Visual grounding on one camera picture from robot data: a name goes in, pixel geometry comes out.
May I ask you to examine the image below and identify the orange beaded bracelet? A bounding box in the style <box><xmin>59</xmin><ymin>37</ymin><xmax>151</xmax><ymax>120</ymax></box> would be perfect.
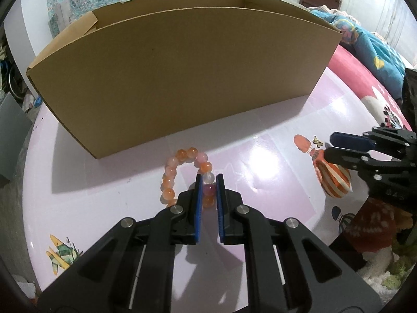
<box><xmin>158</xmin><ymin>146</ymin><xmax>217</xmax><ymax>209</ymax></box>

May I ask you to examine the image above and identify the small gold earring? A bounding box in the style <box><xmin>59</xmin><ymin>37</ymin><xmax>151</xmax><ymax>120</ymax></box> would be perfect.
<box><xmin>312</xmin><ymin>136</ymin><xmax>324</xmax><ymax>148</ymax></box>

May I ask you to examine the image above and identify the pink floral blanket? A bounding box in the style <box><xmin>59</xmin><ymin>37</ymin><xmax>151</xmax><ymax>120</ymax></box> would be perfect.
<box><xmin>328</xmin><ymin>45</ymin><xmax>411</xmax><ymax>130</ymax></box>

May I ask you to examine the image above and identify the blue patterned quilt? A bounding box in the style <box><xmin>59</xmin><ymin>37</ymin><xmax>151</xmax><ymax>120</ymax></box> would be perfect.
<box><xmin>308</xmin><ymin>5</ymin><xmax>406</xmax><ymax>100</ymax></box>

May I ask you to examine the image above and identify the green white plush toy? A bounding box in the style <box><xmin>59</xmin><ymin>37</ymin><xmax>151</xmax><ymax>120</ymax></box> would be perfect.
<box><xmin>358</xmin><ymin>239</ymin><xmax>416</xmax><ymax>291</ymax></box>

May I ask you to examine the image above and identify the grey board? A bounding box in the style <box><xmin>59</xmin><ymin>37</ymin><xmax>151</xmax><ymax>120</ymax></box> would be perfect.
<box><xmin>0</xmin><ymin>93</ymin><xmax>32</xmax><ymax>188</ymax></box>

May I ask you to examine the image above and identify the brown cardboard box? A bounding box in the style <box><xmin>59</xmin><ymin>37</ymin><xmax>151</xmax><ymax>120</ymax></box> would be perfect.
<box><xmin>27</xmin><ymin>0</ymin><xmax>341</xmax><ymax>159</ymax></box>

